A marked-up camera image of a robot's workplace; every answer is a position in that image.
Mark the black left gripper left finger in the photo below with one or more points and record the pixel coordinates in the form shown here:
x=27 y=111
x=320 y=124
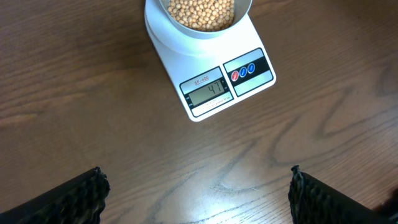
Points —
x=79 y=200

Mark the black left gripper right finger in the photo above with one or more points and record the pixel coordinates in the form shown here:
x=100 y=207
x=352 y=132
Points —
x=312 y=201

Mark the white digital kitchen scale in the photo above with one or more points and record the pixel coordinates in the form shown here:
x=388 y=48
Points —
x=210 y=75

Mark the grey round bowl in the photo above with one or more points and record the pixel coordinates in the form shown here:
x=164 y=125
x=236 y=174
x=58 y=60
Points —
x=241 y=9

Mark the soybeans in grey bowl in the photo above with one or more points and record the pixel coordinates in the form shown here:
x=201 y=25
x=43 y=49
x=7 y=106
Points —
x=202 y=15

